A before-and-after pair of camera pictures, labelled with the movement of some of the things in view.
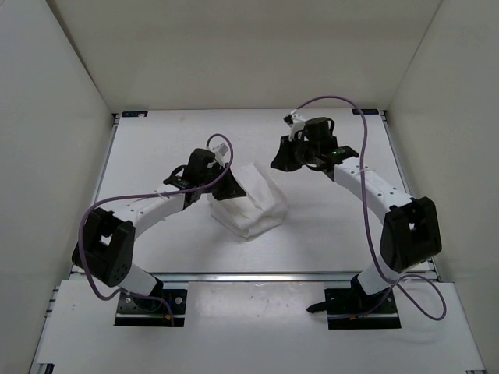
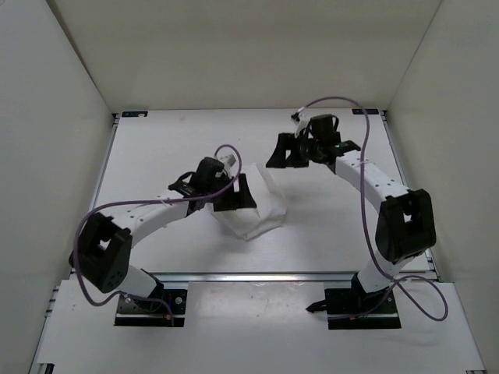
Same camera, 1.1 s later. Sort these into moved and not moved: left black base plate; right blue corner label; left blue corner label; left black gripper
Moved: left black gripper
Not moved: right blue corner label; left black base plate; left blue corner label
